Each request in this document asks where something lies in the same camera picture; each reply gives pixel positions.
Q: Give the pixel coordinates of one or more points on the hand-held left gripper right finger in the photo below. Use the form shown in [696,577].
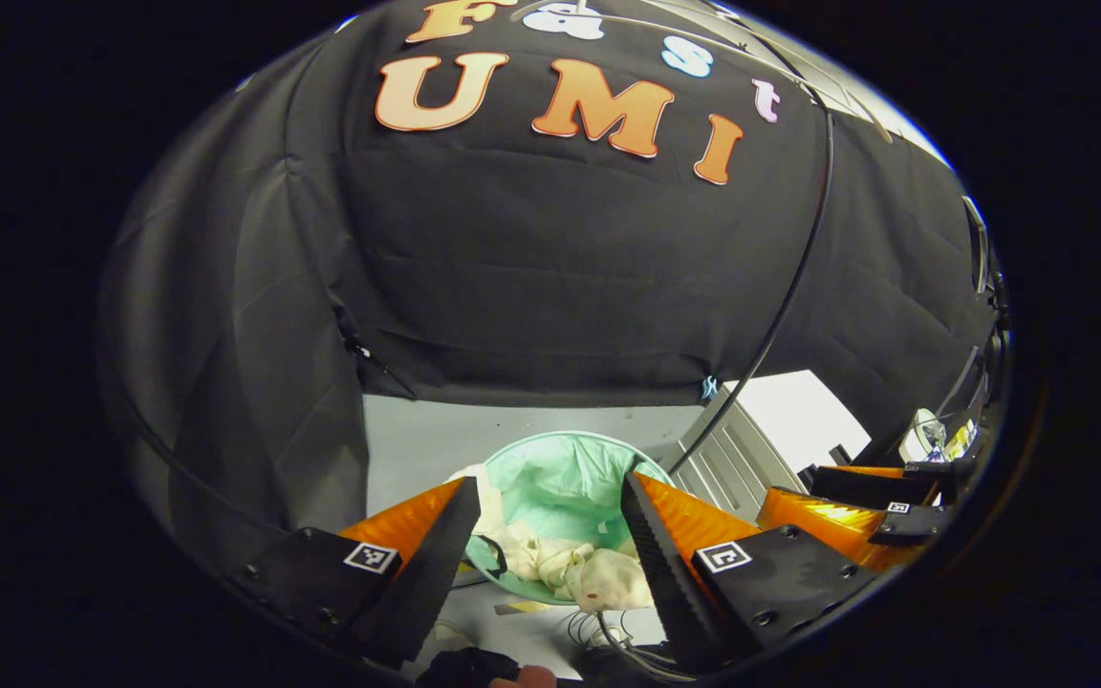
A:
[670,583]

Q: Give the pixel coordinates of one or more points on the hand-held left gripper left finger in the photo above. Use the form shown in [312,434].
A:
[426,583]

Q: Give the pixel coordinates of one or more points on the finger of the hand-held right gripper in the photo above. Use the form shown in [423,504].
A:
[871,485]
[828,526]

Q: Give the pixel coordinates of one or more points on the cream collared shirt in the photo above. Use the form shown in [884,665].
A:
[598,578]

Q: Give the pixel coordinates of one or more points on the green laundry hamper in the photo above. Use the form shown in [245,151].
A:
[560,478]

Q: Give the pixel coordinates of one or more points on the black clothes rack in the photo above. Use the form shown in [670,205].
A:
[829,153]

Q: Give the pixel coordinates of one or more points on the white round object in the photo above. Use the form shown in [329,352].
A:
[923,440]

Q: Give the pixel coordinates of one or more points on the dark rounded object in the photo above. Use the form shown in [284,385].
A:
[464,669]

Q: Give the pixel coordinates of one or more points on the yellow tape strip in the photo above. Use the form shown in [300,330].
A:
[522,607]

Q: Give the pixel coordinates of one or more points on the small blue clip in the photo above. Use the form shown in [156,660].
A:
[709,387]

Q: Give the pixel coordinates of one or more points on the black backdrop cloth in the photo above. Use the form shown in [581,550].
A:
[560,287]

